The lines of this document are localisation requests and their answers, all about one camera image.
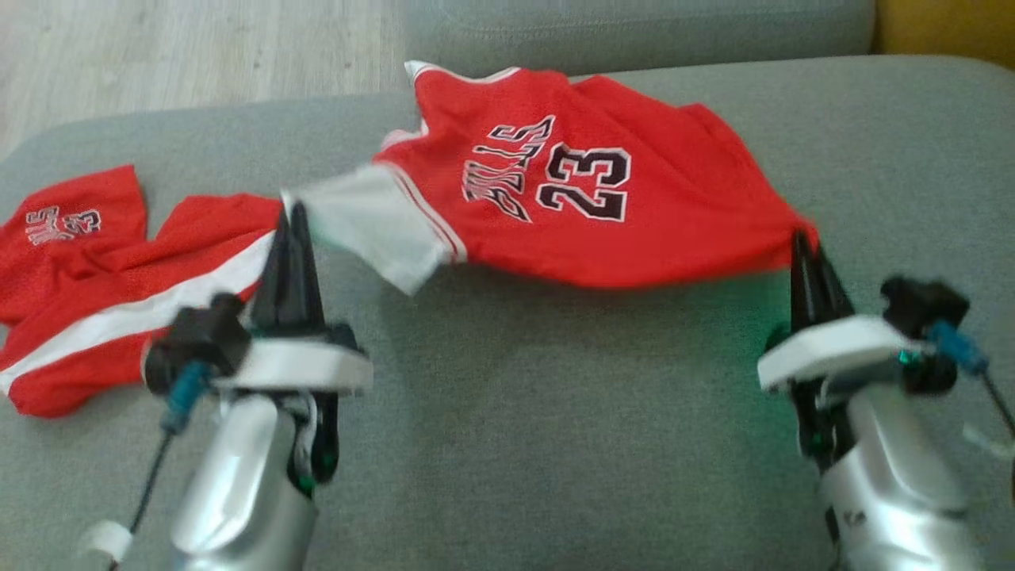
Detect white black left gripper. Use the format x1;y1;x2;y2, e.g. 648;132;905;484
214;201;373;486

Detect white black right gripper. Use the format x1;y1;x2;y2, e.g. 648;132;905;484
757;229;927;478

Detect red Bulls 23 jersey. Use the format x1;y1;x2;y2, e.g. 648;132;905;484
282;59;818;296

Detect red shorts with white stripe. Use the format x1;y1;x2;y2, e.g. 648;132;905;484
0;164;286;419

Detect white cable strap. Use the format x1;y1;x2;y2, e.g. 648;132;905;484
79;519;134;564

